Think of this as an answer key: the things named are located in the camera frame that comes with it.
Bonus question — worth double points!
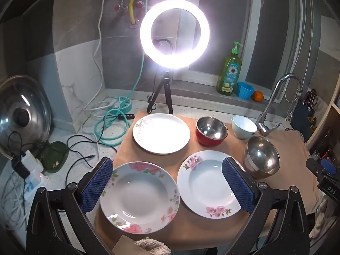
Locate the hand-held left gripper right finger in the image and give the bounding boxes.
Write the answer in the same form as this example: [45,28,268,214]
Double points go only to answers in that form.
[222,156,311,255]

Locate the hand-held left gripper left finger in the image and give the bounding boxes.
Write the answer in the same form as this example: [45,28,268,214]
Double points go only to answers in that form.
[26,157,114,255]

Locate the white plate small pink blossoms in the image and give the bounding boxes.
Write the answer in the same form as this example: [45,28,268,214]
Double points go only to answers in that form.
[177,150,246,219]

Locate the large stainless steel bowl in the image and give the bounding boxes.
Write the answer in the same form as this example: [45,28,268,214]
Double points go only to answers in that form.
[244,135,281,179]

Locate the white plate large pink flowers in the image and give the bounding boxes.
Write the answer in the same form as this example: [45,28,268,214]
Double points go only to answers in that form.
[99,161,180,235]

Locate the red steel bowl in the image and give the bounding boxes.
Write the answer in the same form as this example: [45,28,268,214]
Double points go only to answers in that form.
[196,116,229,147]

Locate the white ceramic bowl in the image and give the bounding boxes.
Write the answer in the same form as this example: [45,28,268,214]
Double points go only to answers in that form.
[232,115,258,140]

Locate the white plate leaf pattern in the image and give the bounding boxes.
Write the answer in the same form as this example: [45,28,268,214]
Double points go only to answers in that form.
[132,113,191,155]

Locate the person's right hand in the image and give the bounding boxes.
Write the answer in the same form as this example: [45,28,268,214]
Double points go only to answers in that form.
[311,198,340,245]

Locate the person's left hand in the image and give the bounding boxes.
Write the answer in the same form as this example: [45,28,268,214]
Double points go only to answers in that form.
[135,237,172,255]

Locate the tan towel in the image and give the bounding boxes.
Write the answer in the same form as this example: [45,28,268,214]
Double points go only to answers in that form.
[94,110,319,253]

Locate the wooden shelf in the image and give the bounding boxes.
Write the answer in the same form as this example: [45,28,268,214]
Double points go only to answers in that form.
[305,80,340,165]

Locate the dark green dish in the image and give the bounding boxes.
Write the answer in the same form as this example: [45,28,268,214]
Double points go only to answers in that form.
[40,141,69,174]

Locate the dark utensil holder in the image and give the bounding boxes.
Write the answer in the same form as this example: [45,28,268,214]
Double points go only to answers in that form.
[292,101,319,139]

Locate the white power strip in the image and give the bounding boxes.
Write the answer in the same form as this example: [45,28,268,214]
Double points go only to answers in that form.
[20,149,50,201]

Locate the black scissors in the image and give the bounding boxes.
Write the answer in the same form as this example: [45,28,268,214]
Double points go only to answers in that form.
[304,89,318,111]

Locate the chrome faucet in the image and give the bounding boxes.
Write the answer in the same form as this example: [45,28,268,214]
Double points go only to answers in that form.
[255,73,303,136]

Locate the black plug adapter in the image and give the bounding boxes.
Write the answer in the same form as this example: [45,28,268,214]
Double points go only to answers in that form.
[12,158,30,180]

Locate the blue fluted cup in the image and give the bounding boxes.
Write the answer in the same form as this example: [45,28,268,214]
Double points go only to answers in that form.
[236,81,255,101]

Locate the green dish soap bottle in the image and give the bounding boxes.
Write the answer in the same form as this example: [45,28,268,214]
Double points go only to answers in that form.
[216,41,243,96]

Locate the steel pot lid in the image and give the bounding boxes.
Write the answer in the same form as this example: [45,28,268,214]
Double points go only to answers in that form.
[0,75,51,160]

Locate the black tripod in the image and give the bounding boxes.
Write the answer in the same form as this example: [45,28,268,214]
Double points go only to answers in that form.
[147,70,174,115]

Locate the window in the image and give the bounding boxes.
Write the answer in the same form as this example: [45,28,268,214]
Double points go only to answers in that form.
[159,0,314,85]

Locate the teal cable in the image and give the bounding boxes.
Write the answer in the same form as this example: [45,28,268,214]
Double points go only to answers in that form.
[93,0,157,146]

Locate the teal cable reel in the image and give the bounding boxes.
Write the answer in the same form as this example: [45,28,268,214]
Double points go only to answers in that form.
[110,96,132,113]

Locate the bundle of white cables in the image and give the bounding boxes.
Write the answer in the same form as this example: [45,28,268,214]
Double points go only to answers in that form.
[0,175,30,229]

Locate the thick white cable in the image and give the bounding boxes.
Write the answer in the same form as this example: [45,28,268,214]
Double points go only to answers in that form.
[84,0,125,117]

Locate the white ring light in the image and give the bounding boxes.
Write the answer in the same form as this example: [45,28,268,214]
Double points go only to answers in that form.
[140,0,210,68]

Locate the yellow hose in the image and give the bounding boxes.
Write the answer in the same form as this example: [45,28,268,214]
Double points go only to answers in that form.
[129,0,145,27]

